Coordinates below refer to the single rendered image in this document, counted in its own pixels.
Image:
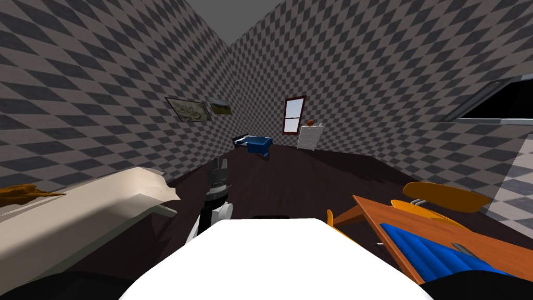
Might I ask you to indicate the cream sofa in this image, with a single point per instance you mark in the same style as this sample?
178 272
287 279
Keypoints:
83 208

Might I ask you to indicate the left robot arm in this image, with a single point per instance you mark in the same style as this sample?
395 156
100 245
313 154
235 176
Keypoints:
207 216

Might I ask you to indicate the brown crumpled cloth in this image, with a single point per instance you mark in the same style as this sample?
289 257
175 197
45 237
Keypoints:
21 193

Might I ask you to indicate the grey framed dark window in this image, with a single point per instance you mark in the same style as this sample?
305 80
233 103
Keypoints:
504 102

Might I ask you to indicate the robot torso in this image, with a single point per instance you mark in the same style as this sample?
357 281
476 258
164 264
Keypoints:
270 258

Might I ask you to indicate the blue bed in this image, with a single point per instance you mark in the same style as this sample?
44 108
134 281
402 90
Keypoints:
256 144

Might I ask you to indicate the red framed window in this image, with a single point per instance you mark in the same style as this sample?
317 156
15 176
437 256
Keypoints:
293 115

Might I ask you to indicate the large dark framed picture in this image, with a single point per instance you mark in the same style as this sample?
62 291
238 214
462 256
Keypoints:
188 110

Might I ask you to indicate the blue ribbed mat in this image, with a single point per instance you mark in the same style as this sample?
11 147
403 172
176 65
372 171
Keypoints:
420 252

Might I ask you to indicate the small yellow framed picture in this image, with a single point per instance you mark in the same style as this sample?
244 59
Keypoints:
220 107

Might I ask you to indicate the orange wooden desk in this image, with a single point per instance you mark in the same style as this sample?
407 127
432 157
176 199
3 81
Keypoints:
374 212

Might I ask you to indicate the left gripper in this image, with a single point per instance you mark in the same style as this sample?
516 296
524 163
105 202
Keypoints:
218 178

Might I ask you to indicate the white dresser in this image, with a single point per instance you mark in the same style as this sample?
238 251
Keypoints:
310 136

